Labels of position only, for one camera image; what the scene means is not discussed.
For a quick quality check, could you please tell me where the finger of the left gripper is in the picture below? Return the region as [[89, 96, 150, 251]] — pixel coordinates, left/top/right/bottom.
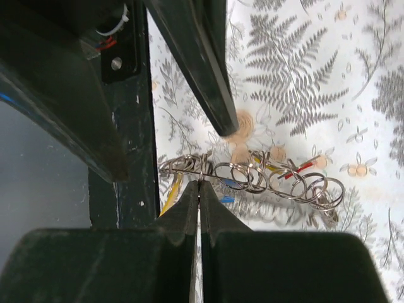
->
[[1, 1, 129, 182], [145, 0, 239, 137]]

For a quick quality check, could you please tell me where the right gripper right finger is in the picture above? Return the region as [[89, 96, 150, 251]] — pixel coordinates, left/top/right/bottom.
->
[[199, 181, 388, 302]]

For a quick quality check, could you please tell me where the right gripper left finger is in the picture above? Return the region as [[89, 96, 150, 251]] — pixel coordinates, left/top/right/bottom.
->
[[1, 181, 199, 302]]

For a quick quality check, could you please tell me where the yellow key tag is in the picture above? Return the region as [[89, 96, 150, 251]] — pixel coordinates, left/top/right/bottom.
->
[[160, 174, 183, 216], [253, 157, 282, 172]]

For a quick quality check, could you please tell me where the blue key tag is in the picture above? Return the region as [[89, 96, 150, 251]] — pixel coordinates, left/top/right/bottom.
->
[[218, 179, 243, 203]]

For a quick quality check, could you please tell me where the metal key organiser ring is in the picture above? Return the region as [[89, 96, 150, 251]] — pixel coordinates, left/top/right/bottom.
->
[[157, 150, 347, 228]]

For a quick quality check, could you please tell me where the yellow key tag top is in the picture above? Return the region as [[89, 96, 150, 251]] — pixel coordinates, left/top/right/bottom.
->
[[253, 157, 282, 172]]

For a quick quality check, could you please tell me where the red key tag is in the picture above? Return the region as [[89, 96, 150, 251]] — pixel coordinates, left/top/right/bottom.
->
[[284, 160, 314, 179]]

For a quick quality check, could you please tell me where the floral table mat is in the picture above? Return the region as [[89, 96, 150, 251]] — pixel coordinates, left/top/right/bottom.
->
[[148, 1, 403, 302]]

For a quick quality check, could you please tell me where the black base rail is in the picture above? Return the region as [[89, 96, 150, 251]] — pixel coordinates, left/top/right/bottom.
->
[[88, 1, 160, 229]]

